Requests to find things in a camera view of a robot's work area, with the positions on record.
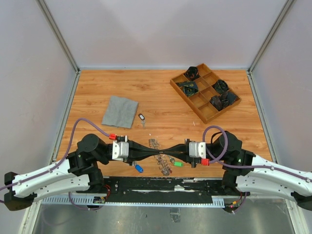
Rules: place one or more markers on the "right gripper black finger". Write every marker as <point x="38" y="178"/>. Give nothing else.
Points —
<point x="179" y="155"/>
<point x="177" y="149"/>

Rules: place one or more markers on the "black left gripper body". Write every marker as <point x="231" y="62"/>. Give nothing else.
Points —
<point x="127" y="160"/>

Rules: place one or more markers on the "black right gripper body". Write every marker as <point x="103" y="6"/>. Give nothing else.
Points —
<point x="193" y="163"/>

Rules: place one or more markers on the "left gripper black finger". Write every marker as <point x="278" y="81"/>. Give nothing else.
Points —
<point x="138" y="148"/>
<point x="138" y="156"/>

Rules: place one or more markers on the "metal key ring disc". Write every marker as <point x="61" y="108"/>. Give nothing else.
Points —
<point x="161" y="160"/>

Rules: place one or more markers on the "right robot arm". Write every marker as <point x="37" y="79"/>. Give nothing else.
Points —
<point x="246" y="172"/>

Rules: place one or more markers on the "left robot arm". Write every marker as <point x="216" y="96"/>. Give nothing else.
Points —
<point x="77" y="172"/>

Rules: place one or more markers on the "green key tag with key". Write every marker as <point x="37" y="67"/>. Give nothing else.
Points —
<point x="176" y="163"/>

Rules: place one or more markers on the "blue key tag with key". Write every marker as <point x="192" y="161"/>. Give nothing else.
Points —
<point x="139" y="168"/>

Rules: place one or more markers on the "black key tag with key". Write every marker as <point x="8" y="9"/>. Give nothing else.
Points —
<point x="142" y="118"/>

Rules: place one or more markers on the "grey folded cloth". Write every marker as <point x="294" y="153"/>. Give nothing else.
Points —
<point x="120" y="112"/>

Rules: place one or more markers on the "wooden compartment tray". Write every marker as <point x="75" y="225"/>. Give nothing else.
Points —
<point x="200" y="102"/>

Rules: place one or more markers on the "dark green patterned tie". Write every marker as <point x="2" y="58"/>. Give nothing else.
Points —
<point x="189" y="88"/>

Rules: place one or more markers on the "dark green floral tie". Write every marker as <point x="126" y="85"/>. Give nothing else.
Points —
<point x="221" y="86"/>

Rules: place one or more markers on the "black orange rolled tie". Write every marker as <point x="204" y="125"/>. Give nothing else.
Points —
<point x="192" y="73"/>

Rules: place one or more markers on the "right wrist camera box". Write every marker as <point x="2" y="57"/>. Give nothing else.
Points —
<point x="197" y="149"/>

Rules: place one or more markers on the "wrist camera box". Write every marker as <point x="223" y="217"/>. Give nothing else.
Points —
<point x="120" y="151"/>
<point x="197" y="149"/>

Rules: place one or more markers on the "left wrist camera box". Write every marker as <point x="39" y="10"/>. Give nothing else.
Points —
<point x="120" y="151"/>

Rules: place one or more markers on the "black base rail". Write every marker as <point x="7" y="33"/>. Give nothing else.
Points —
<point x="153" y="192"/>

